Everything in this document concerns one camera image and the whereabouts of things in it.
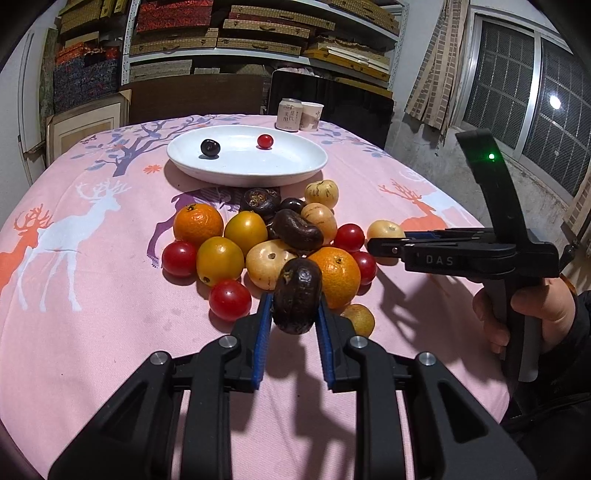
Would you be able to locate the person's right hand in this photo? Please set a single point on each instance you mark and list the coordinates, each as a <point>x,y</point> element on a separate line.
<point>545,309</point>

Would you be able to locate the wooden picture frame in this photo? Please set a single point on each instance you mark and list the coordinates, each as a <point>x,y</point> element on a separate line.
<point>87,124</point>

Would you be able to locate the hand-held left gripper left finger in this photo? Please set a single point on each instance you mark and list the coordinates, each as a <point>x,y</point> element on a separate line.
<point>262,337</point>

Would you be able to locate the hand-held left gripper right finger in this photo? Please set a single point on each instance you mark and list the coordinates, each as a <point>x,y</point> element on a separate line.
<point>325,341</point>

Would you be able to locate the stack of woven boxes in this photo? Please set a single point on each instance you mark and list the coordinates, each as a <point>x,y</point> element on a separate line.
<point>258,37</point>

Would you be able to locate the white oval plate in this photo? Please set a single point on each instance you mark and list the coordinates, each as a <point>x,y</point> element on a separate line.
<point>249,159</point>

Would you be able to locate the black chair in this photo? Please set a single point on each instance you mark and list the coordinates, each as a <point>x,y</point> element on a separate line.
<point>341,106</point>

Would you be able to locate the pink deer print tablecloth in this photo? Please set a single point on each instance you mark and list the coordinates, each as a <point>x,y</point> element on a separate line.
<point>115,323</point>

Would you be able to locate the beige drink can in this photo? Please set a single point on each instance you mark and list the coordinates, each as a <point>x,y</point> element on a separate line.
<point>288,114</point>

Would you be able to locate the small pale yellow pear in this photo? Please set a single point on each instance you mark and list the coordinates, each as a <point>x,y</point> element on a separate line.
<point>322,194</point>
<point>321,220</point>
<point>385,230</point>

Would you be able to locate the beige paper cup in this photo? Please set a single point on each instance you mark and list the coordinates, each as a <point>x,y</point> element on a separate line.
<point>311,115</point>

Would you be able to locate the metal shelf rack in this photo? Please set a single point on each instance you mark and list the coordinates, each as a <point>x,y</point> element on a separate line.
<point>125,46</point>

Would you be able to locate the person's right forearm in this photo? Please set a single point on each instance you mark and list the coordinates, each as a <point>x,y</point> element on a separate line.
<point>572,378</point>

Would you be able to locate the dark purple fruit cluster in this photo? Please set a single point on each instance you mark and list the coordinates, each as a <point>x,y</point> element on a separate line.
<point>292,205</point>

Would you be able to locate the large pale yellow pear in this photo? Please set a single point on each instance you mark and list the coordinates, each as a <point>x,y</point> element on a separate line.
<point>265,263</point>

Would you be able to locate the brick pattern hanging sheet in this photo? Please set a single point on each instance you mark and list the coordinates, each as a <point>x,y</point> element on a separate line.
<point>436,78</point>

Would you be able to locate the pile of patterned boxes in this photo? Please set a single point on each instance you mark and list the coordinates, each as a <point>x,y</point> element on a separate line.
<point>87,78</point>

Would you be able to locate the dark water chestnut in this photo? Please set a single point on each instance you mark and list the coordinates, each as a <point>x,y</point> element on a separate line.
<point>298,295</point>
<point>210,147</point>
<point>260,201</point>
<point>298,233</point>

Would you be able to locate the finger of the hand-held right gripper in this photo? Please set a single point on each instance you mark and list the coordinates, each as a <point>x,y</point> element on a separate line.
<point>388,251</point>
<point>422,236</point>

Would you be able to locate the small brownish pear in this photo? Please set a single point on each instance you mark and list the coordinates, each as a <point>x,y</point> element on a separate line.
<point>359,319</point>

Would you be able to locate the window with metal grille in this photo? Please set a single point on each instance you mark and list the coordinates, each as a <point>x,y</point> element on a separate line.
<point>508,83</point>

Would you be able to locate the yellow tomato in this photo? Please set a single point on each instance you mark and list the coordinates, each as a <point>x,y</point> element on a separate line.
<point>245,232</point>
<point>219,261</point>

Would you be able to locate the orange mandarin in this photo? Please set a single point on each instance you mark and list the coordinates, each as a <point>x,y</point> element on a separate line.
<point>339,277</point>
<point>198,224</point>

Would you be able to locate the red cherry tomato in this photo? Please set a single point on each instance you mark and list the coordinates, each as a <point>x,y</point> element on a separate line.
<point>265,141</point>
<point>368,267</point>
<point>348,237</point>
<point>179,258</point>
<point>230,300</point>

